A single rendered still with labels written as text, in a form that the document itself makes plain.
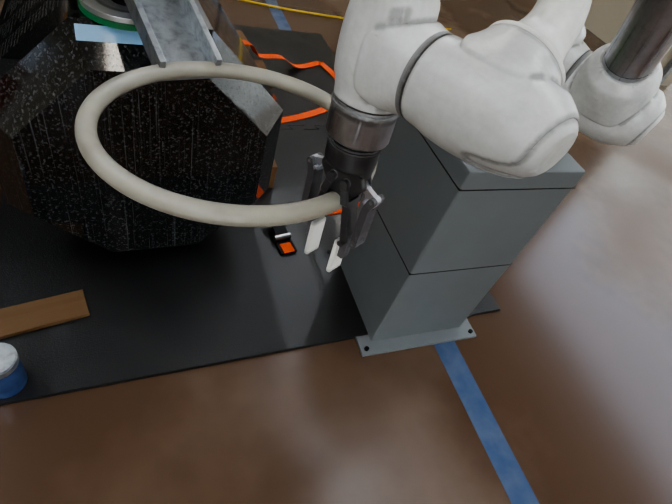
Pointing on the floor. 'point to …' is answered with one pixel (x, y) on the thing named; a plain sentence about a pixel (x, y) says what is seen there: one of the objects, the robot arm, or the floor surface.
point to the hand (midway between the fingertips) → (325, 245)
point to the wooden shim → (42, 313)
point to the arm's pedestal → (441, 240)
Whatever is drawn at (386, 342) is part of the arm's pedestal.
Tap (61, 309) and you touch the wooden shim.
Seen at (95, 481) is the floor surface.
